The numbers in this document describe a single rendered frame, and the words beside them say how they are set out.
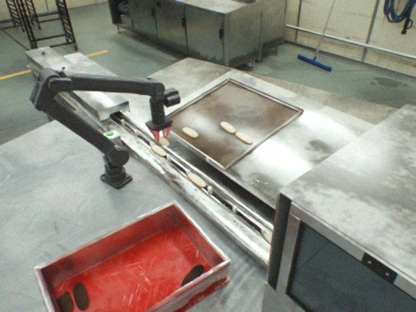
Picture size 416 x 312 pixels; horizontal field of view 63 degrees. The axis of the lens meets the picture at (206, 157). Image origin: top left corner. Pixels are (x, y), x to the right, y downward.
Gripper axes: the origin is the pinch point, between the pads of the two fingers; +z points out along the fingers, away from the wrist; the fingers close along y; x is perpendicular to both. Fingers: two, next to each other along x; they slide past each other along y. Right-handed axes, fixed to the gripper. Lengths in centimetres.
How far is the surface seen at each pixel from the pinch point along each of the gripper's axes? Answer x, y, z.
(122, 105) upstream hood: 45.1, 5.0, 2.8
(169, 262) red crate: -48, -30, 10
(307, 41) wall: 181, 371, 81
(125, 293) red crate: -48, -46, 10
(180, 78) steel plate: 68, 60, 11
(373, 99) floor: 33, 292, 93
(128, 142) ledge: 17.7, -7.5, 6.9
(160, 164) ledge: -7.0, -5.8, 6.8
